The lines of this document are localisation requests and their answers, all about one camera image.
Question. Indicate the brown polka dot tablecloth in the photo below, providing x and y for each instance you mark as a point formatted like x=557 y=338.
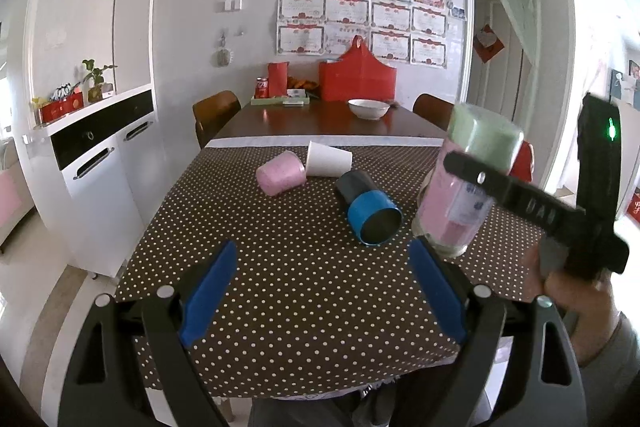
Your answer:
x=300 y=287

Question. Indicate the person's right hand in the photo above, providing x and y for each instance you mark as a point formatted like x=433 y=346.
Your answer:
x=575 y=302

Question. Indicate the red chair cover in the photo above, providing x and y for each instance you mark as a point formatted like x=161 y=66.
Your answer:
x=523 y=162

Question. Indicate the green tray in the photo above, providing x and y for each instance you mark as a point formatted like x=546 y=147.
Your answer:
x=272 y=102

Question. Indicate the potted green plant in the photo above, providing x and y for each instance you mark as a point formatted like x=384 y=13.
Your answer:
x=96 y=82

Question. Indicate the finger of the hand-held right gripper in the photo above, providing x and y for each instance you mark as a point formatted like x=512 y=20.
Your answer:
x=492 y=183

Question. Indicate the pink and green cup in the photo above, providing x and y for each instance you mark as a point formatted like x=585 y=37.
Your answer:
x=462 y=212

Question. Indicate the red soda can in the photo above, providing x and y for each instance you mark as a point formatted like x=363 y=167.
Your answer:
x=261 y=88

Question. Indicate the white cabinet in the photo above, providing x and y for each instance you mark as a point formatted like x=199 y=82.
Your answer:
x=100 y=192

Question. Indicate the white bowl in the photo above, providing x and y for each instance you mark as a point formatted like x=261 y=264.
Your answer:
x=368 y=108

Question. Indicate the small green hanging ornament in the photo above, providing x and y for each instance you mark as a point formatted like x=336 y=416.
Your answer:
x=223 y=55

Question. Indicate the person's grey clothing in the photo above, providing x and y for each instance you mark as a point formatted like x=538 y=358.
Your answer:
x=310 y=412

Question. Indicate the group of wall certificates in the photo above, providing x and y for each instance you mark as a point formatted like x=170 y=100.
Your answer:
x=345 y=7

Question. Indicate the white paper cup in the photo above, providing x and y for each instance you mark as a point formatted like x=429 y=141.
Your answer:
x=327 y=159

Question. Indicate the black and blue cup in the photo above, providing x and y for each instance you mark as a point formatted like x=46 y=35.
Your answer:
x=367 y=207

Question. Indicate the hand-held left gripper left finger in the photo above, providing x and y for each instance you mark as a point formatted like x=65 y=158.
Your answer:
x=210 y=294

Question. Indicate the large red gift bag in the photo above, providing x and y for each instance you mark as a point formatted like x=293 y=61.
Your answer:
x=357 y=77

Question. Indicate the brown wooden chair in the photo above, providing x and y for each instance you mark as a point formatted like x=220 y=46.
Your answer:
x=435 y=109
x=216 y=114

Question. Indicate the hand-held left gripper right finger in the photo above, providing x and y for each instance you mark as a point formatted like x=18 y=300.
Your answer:
x=440 y=294

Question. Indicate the red diamond door decoration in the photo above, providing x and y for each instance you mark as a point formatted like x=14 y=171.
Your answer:
x=488 y=43

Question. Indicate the red box with flowers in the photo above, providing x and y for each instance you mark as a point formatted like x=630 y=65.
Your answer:
x=61 y=108

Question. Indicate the plate of orange fruit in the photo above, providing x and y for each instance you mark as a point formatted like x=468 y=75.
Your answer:
x=302 y=83

